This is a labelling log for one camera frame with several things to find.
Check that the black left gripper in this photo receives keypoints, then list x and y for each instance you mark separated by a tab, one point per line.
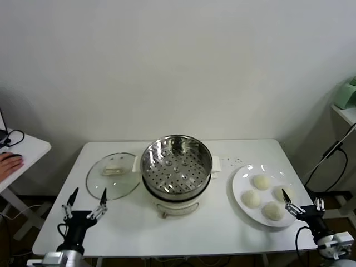
78	222

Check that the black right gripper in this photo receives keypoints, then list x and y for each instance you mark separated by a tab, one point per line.
314	217

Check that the white steamed baozi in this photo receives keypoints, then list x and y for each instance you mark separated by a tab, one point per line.
261	182
278	192
274	211
250	198

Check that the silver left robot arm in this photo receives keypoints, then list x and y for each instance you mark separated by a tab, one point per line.
64	258

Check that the stainless steel steamer basket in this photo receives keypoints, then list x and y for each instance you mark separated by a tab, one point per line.
155	155

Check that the person's bare hand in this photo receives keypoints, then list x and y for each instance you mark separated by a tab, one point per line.
9	165

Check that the glass pot lid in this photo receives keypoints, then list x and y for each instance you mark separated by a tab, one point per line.
119	189

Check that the white round plate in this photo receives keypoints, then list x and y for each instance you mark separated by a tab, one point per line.
242	183

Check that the white side desk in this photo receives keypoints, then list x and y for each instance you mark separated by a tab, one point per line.
33	147

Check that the black computer mouse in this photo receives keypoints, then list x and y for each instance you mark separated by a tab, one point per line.
16	156

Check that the white shelf table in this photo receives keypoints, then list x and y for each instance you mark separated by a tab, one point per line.
345	112

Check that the dark laptop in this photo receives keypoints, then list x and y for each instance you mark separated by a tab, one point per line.
2	133

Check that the pale green appliance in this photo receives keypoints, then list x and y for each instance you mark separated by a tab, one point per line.
346	94

